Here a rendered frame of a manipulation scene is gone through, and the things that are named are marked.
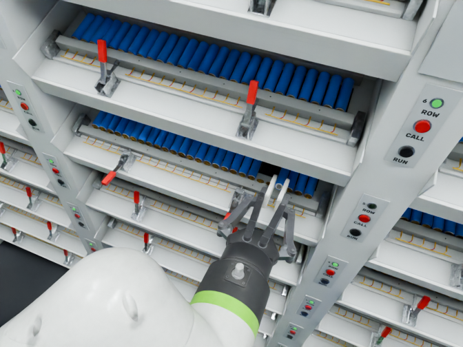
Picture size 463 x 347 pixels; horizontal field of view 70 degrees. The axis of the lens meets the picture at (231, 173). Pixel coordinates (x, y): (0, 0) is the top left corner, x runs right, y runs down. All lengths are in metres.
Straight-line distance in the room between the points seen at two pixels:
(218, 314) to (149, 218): 0.55
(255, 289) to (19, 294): 1.43
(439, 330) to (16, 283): 1.59
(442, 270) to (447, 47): 0.45
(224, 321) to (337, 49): 0.34
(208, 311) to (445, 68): 0.37
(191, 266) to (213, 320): 0.66
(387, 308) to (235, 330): 0.55
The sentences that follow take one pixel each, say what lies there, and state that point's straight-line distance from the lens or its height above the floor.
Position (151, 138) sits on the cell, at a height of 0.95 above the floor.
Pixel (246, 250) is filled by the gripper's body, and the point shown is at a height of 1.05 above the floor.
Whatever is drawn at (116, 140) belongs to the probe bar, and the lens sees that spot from 0.79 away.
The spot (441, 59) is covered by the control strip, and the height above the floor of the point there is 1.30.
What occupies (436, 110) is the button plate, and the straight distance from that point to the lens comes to 0.46.
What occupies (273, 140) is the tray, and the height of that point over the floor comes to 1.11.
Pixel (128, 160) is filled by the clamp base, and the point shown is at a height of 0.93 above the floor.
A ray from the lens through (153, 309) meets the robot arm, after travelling 0.32.
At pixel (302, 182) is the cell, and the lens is 0.70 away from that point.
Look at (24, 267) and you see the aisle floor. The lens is 1.83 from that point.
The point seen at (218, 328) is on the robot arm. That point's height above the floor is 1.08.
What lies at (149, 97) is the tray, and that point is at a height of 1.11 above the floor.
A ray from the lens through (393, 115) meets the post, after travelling 0.47.
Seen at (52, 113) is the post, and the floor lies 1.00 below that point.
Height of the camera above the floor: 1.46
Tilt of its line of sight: 47 degrees down
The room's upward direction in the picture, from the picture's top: 6 degrees clockwise
